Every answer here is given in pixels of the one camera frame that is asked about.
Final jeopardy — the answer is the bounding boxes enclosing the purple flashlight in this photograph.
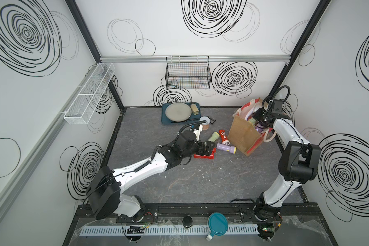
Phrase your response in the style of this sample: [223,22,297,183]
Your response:
[255,125,264,134]
[216,143,237,154]

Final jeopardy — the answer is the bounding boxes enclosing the brown jute tote bag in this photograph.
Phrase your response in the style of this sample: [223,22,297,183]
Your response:
[228,98,276,156]

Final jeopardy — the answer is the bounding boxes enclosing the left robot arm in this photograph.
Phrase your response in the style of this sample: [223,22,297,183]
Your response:
[86,131,216,221]

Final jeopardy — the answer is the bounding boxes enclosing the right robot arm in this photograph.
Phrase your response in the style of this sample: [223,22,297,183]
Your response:
[253,97,321,221]

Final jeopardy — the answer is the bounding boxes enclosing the red white flashlight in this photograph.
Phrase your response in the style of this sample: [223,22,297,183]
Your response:
[219,130,230,145]

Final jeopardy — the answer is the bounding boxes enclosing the small orange can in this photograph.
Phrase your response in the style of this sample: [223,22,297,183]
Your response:
[199,116,211,131]

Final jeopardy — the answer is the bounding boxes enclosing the dark teal tray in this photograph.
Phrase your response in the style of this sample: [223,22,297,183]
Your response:
[162,102,202,125]

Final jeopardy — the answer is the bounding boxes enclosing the grey round plate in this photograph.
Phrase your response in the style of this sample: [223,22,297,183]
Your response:
[165,102,192,122]

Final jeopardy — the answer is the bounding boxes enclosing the black round knob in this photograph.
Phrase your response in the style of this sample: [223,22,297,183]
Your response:
[182,215,193,229]

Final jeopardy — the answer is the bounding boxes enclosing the teal round lid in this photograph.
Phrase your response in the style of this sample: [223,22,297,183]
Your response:
[206,212,228,241]

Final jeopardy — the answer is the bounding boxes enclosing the black corrugated cable left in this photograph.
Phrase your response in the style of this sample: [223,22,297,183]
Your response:
[177,119,207,136]

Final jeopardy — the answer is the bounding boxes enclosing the black wire wall basket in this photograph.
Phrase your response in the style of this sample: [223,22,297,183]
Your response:
[165,55,212,89]

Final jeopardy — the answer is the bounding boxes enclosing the white slotted cable duct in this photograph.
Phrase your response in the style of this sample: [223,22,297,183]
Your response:
[78,224,259,236]

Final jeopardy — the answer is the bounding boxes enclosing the white wire wall shelf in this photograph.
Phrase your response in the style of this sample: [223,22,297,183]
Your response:
[64,63,115,125]

